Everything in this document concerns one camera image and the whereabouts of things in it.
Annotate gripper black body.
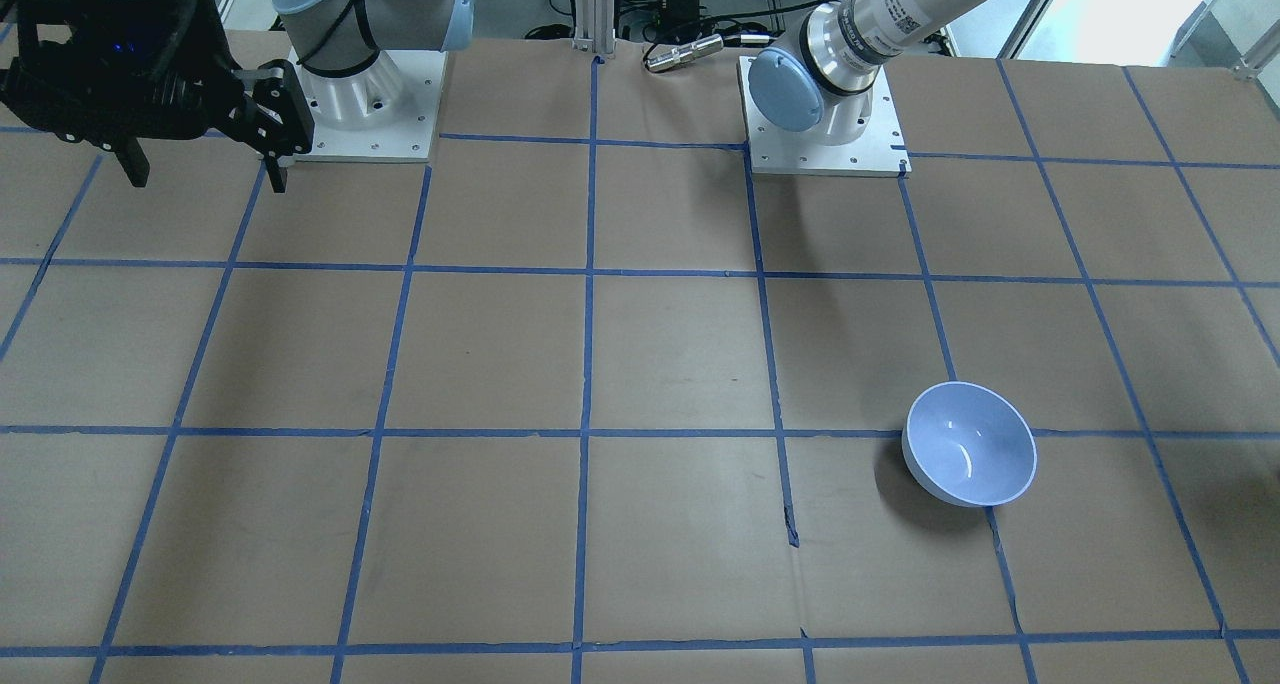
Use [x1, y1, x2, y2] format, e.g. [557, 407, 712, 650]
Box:
[3, 0, 246, 149]

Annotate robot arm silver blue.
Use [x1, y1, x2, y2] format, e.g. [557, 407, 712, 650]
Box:
[3, 0, 474, 193]
[746, 0, 988, 146]

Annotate blue bowl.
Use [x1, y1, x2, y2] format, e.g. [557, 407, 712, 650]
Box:
[901, 380, 1039, 509]

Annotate black equipment box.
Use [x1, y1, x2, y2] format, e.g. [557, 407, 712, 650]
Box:
[653, 0, 703, 44]

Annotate silver cylindrical connector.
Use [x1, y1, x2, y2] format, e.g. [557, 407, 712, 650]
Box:
[643, 35, 724, 74]

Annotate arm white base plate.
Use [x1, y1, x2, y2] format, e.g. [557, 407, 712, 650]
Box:
[294, 50, 451, 164]
[739, 56, 913, 178]

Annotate aluminium frame post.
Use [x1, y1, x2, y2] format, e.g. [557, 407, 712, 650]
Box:
[571, 0, 618, 61]

